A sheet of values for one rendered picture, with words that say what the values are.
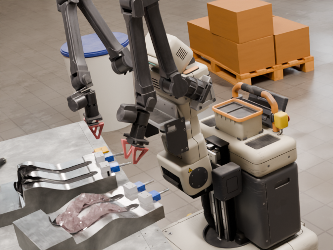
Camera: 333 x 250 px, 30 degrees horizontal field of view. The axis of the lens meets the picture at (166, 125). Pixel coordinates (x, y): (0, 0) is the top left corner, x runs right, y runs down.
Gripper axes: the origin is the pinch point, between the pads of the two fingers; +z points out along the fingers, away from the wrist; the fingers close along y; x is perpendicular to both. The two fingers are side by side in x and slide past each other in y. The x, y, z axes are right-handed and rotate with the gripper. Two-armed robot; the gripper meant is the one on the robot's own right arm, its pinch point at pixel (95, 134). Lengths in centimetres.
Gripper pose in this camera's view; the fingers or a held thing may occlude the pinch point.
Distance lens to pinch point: 269.6
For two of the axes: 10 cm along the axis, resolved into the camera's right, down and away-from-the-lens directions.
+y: 3.1, 3.3, -8.9
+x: 9.4, -2.3, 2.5
